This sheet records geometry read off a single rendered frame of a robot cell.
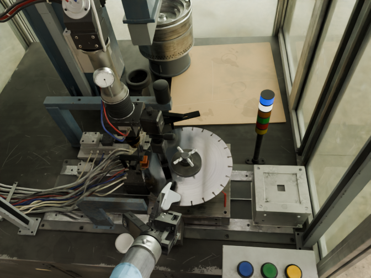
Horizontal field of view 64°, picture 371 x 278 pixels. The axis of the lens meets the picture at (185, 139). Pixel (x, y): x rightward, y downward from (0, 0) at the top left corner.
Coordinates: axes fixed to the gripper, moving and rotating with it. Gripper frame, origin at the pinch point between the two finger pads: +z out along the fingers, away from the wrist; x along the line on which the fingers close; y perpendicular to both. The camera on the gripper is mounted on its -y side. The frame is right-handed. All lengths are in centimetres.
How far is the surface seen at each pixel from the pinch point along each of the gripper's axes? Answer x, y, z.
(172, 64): 32, -26, 76
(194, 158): 7.6, 3.0, 19.3
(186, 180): 1.8, 2.3, 12.6
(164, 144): 17.2, -4.0, 5.2
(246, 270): -14.4, 27.3, -3.8
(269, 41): 46, 20, 115
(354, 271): -69, 88, 77
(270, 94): 33.7, 25.1, 22.5
